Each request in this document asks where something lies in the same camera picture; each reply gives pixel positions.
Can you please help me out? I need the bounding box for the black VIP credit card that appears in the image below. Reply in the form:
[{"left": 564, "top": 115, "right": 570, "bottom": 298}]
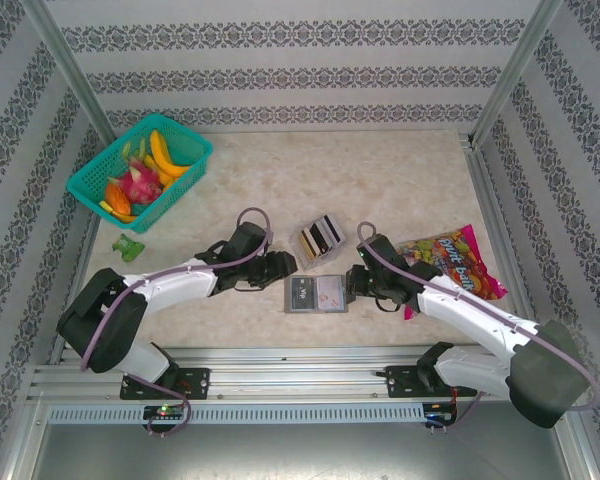
[{"left": 288, "top": 277, "right": 315, "bottom": 311}]

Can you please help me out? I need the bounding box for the clear acrylic card box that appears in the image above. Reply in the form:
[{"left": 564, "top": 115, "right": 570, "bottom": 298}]
[{"left": 290, "top": 214, "right": 350, "bottom": 274}]

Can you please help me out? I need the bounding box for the grey card holder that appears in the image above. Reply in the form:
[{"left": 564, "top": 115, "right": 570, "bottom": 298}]
[{"left": 283, "top": 273, "right": 352, "bottom": 315}]

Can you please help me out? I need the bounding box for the pink floral card insert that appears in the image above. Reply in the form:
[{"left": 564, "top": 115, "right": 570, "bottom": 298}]
[{"left": 316, "top": 276, "right": 347, "bottom": 311}]

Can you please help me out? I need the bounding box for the gold credit card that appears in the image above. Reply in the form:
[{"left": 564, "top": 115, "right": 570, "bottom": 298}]
[{"left": 298, "top": 232, "right": 321, "bottom": 261}]

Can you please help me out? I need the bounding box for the dark credit card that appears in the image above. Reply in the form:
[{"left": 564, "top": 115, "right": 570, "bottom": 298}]
[{"left": 308, "top": 222, "right": 331, "bottom": 254}]

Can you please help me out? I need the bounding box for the white striped credit card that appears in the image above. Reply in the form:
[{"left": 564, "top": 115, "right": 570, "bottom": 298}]
[{"left": 324, "top": 214, "right": 350, "bottom": 246}]

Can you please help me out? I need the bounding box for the pink fruit candy bag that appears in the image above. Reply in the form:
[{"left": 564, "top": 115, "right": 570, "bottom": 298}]
[{"left": 397, "top": 224, "right": 510, "bottom": 321}]

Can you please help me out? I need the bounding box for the teal plastic basket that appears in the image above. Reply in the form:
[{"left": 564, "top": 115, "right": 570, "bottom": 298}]
[{"left": 65, "top": 112, "right": 215, "bottom": 235}]

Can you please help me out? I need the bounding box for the orange toy banana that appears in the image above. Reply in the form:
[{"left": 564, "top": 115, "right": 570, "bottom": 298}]
[{"left": 143, "top": 153, "right": 177, "bottom": 187}]

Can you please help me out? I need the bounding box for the yellow toy banana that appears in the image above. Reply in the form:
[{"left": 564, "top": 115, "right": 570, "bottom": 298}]
[{"left": 148, "top": 128, "right": 192, "bottom": 179}]

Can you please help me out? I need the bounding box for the green toy piece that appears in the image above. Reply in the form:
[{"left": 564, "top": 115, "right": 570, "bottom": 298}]
[{"left": 112, "top": 233, "right": 145, "bottom": 264}]

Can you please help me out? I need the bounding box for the pink toy dragon fruit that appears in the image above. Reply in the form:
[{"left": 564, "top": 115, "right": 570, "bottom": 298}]
[{"left": 107, "top": 158, "right": 165, "bottom": 204}]

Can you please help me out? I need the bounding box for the orange toy fruit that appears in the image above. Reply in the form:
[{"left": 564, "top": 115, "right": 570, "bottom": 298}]
[{"left": 103, "top": 181, "right": 132, "bottom": 215}]

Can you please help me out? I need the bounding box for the small controller board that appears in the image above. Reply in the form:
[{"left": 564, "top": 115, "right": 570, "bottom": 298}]
[
  {"left": 142, "top": 404, "right": 187, "bottom": 421},
  {"left": 424, "top": 401, "right": 459, "bottom": 427}
]

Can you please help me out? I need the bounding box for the yellow toy fruit slice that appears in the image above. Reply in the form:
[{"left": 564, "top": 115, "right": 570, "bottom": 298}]
[{"left": 98, "top": 199, "right": 137, "bottom": 224}]

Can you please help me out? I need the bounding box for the aluminium front rail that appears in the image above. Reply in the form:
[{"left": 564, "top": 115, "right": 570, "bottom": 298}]
[{"left": 27, "top": 344, "right": 567, "bottom": 401}]

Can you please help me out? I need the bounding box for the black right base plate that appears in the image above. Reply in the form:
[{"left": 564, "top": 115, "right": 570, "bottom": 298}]
[{"left": 385, "top": 364, "right": 476, "bottom": 400}]

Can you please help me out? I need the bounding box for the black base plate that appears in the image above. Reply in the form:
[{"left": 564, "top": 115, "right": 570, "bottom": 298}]
[
  {"left": 119, "top": 367, "right": 211, "bottom": 401},
  {"left": 385, "top": 364, "right": 476, "bottom": 400}
]

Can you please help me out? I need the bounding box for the slotted cable duct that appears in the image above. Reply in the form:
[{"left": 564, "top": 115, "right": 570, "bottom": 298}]
[{"left": 46, "top": 402, "right": 427, "bottom": 426}]

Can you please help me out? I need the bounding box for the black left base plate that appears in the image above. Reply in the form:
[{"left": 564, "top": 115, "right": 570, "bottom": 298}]
[{"left": 119, "top": 367, "right": 211, "bottom": 401}]

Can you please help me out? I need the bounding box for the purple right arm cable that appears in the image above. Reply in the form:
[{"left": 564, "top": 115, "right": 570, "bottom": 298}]
[{"left": 355, "top": 222, "right": 600, "bottom": 435}]

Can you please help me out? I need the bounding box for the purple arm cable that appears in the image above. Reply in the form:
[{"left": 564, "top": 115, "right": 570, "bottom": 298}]
[
  {"left": 355, "top": 222, "right": 600, "bottom": 435},
  {"left": 79, "top": 207, "right": 274, "bottom": 437}
]

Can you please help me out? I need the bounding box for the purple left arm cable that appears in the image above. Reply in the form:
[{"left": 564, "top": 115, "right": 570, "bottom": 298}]
[{"left": 79, "top": 207, "right": 274, "bottom": 437}]

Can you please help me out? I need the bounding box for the aluminium frame post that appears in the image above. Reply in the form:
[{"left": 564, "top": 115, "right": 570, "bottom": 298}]
[
  {"left": 22, "top": 0, "right": 117, "bottom": 146},
  {"left": 467, "top": 0, "right": 564, "bottom": 146}
]

